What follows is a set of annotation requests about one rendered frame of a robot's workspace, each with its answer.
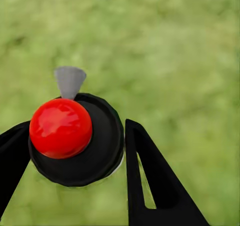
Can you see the pesticide atomizer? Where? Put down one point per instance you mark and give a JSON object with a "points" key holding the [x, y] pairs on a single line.
{"points": [[76, 139]]}

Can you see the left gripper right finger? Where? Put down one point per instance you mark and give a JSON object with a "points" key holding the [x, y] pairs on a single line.
{"points": [[174, 206]]}

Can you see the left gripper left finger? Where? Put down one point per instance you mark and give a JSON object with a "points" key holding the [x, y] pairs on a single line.
{"points": [[14, 158]]}

